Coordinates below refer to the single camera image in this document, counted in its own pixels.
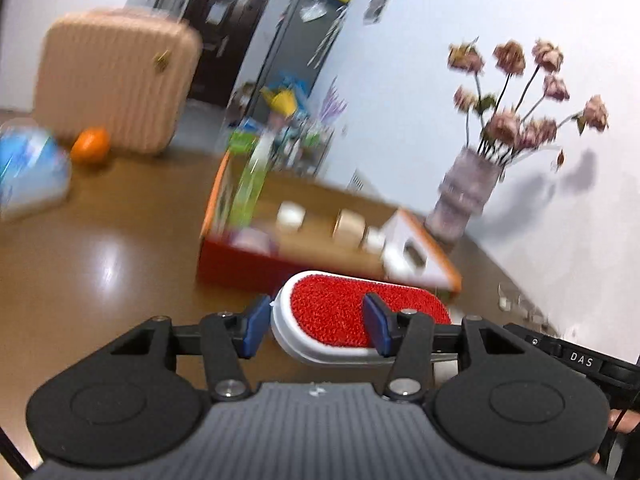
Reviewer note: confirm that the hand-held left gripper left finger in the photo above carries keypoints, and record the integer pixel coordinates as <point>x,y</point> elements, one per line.
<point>257,322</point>

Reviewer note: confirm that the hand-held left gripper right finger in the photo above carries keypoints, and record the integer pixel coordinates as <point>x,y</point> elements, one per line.
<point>377,322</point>

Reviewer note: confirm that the red and white lint brush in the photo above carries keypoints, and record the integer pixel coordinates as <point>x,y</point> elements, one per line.
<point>330,315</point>

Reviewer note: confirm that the red cardboard box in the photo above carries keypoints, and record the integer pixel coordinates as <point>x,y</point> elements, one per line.
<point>235,266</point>

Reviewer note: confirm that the small round white jar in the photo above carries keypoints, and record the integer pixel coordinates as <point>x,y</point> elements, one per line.
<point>374,240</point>

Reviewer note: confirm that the beige small bottle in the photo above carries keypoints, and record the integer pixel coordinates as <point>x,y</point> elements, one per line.
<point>350,226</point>

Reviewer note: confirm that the white screw cap jar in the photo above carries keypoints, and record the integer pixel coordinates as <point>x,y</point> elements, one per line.
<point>290,215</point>

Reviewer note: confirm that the green spray bottle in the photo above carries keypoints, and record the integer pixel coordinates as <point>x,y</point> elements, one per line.
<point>247,190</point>

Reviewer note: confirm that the person's right hand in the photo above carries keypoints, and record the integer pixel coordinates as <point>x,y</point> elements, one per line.
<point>625,422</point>

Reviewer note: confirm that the grey textured vase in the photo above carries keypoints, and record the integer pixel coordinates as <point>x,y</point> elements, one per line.
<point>465,195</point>

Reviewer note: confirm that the yellow watering can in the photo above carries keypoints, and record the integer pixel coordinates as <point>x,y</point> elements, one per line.
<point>281,101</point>

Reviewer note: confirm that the dried pink roses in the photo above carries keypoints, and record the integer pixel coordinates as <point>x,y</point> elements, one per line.
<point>510,125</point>

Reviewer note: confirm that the orange fruit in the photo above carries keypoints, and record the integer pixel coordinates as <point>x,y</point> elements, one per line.
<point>91,145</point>

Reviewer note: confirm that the blue tissue box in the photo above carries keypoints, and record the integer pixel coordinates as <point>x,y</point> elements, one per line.
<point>32,175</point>

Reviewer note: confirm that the grey refrigerator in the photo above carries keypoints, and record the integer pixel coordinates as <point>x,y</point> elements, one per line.
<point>295,45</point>

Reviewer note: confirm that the pink ribbed suitcase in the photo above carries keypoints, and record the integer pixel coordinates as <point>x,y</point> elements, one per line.
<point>115,80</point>

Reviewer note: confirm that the white folded umbrella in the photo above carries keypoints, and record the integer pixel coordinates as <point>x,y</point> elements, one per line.
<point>327,37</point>

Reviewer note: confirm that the dark wooden door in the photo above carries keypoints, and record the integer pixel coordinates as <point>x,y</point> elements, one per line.
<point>220,35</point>

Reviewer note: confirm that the wall picture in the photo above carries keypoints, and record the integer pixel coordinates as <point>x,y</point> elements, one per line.
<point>377,7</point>

